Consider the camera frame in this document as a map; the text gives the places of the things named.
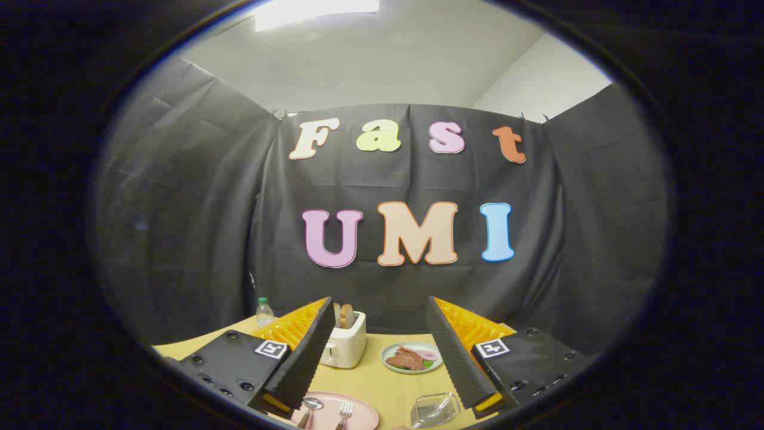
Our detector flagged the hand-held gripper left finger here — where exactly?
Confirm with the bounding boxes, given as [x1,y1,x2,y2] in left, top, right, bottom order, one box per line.
[162,297,337,419]

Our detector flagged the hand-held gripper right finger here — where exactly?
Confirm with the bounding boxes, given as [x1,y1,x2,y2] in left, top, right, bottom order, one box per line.
[425,296,599,420]

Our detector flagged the wooden-handled metal spoon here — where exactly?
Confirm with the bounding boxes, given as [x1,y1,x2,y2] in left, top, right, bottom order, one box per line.
[297,397,324,429]

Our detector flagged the pale green oval plate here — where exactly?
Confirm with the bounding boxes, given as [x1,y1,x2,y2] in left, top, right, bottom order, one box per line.
[381,342,443,374]

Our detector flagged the cream white toaster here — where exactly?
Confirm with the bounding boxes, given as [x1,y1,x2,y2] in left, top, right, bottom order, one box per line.
[319,311,367,369]

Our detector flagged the brown meat slice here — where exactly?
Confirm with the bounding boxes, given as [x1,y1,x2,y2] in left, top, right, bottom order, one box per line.
[386,346,426,371]

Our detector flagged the pink round plate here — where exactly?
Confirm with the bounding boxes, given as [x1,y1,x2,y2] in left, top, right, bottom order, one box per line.
[291,391,380,430]

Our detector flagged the ceiling light panel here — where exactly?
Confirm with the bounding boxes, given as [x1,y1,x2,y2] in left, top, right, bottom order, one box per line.
[254,0,381,32]

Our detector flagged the metal wire cutlery rack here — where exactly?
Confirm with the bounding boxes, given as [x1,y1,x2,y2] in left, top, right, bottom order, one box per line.
[411,392,462,429]

